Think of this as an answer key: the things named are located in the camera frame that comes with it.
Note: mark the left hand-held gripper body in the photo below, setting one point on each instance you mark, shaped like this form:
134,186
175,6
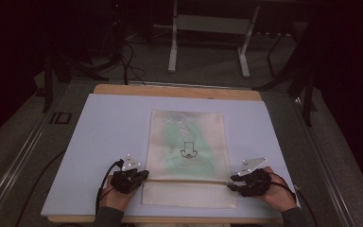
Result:
125,182

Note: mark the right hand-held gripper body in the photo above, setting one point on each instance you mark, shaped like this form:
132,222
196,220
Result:
255,184

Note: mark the translucent white zipper bag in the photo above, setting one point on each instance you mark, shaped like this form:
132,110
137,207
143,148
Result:
186,197

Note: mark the person's left hand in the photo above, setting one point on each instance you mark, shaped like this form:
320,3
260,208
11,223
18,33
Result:
116,200

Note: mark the person's right hand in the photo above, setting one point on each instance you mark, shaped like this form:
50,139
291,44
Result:
279,197

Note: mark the green cloth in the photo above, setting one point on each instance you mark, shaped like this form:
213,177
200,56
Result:
176,148

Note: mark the light blue mat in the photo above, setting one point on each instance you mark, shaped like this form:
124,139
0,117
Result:
113,126

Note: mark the wooden table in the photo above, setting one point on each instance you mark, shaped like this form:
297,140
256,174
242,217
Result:
176,91

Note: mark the black stand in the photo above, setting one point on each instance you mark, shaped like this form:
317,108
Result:
48,85
308,94

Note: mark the white metal stand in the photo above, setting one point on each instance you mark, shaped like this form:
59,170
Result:
211,24

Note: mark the metal floor rail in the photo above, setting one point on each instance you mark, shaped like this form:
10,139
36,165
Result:
327,164
15,164

